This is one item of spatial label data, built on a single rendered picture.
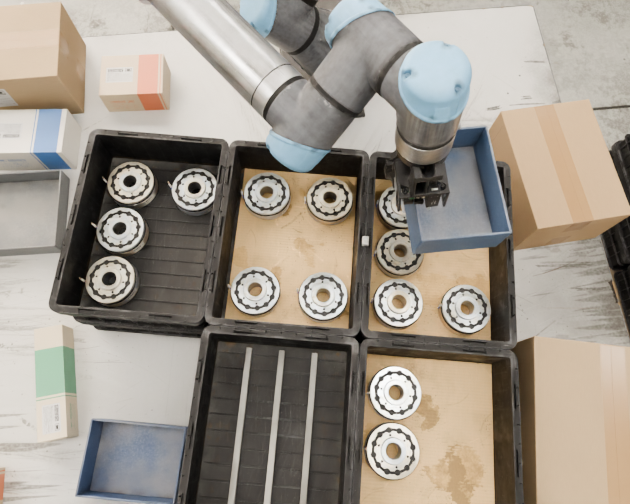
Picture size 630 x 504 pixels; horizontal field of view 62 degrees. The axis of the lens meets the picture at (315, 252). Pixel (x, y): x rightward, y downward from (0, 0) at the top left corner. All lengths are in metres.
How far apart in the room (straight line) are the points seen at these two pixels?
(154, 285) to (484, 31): 1.15
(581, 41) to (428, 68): 2.24
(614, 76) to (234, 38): 2.22
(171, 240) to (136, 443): 0.45
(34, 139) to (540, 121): 1.21
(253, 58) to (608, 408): 0.90
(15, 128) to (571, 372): 1.36
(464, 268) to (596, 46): 1.80
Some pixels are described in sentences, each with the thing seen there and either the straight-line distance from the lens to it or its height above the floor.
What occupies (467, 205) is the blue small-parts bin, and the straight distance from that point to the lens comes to 0.97.
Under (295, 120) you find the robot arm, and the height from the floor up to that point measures 1.36.
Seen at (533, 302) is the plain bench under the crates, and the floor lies 0.70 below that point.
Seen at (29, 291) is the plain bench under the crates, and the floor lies 0.70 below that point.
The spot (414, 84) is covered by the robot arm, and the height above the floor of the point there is 1.46.
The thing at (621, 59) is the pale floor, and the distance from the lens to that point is 2.83.
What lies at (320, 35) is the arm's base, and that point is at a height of 0.98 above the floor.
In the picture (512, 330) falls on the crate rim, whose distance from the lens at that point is 1.08.
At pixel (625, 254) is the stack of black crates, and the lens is 2.05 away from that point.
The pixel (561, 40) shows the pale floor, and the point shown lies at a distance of 2.76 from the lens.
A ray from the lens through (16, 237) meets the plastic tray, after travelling 1.47.
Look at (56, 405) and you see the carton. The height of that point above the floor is 0.76.
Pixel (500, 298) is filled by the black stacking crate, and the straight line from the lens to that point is 1.13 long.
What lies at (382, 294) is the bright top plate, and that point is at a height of 0.86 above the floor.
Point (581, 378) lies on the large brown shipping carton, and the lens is 1.15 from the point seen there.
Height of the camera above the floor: 1.92
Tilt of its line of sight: 72 degrees down
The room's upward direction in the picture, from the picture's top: 4 degrees clockwise
